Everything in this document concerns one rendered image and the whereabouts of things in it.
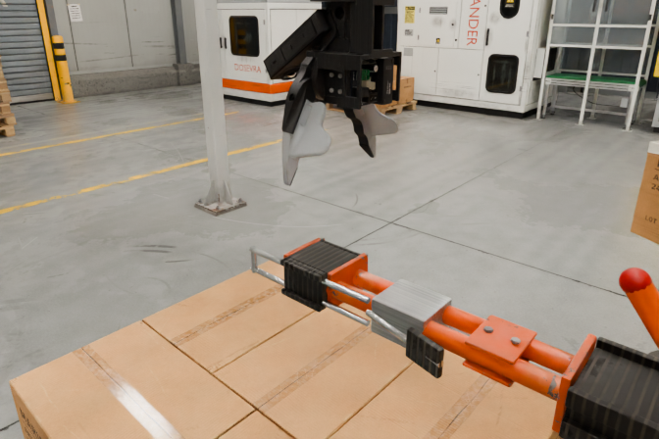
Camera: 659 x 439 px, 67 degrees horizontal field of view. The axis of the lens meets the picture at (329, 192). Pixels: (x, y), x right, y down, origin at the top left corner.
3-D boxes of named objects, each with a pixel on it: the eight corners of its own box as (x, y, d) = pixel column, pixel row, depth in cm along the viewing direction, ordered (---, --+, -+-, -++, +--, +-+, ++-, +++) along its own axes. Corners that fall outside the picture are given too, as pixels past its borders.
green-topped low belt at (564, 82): (637, 123, 712) (647, 78, 691) (630, 130, 676) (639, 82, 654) (548, 113, 789) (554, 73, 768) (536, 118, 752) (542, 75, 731)
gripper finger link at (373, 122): (402, 165, 61) (378, 110, 54) (364, 156, 65) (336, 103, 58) (414, 146, 62) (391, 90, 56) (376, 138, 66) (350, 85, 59)
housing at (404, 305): (451, 329, 58) (454, 296, 57) (420, 359, 53) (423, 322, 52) (400, 308, 62) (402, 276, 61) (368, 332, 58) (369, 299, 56)
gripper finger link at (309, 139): (302, 184, 48) (339, 100, 49) (262, 171, 52) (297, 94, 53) (320, 195, 51) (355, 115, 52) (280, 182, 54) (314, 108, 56)
